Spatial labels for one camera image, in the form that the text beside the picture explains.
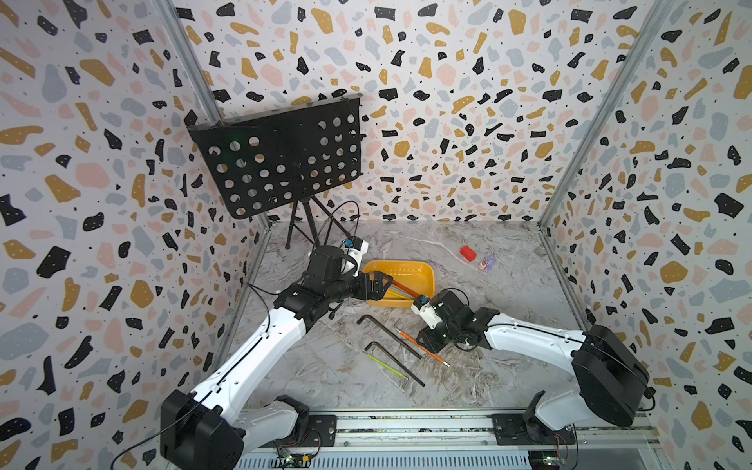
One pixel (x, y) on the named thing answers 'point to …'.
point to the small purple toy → (488, 264)
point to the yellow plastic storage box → (416, 275)
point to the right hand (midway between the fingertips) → (420, 338)
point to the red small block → (468, 253)
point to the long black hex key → (390, 334)
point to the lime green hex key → (386, 365)
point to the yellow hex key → (399, 295)
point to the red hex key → (412, 293)
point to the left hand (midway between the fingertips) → (381, 276)
